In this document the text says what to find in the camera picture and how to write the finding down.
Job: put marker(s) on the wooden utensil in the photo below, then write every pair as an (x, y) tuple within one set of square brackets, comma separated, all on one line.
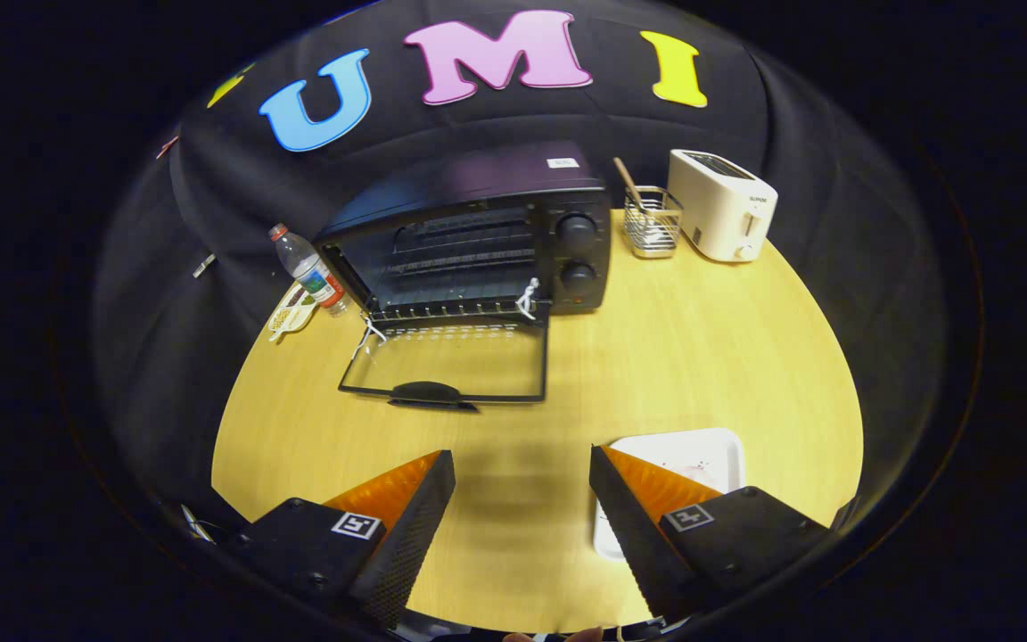
[(628, 181)]

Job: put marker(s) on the clear plastic water bottle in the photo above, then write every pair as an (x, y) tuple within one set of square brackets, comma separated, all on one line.
[(307, 266)]

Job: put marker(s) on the white green snack packet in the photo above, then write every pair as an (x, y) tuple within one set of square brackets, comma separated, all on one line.
[(291, 312)]

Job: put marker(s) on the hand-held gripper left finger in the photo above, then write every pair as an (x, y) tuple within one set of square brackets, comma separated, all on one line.
[(411, 544)]

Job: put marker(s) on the white square plate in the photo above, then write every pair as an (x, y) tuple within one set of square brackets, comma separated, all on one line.
[(692, 450)]

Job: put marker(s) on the black backdrop cloth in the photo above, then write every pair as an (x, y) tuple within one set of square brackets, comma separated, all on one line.
[(210, 267)]

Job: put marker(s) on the silver metal clip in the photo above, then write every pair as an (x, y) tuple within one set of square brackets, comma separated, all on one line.
[(203, 266)]

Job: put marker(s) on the black toaster oven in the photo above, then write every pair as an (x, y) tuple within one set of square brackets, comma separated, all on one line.
[(478, 178)]

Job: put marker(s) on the red clothespin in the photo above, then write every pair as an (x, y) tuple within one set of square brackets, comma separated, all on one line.
[(168, 147)]

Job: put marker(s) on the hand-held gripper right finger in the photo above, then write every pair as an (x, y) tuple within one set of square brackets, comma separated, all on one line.
[(634, 535)]

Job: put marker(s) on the white bread toaster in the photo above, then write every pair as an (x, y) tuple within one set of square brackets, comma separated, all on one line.
[(718, 205)]

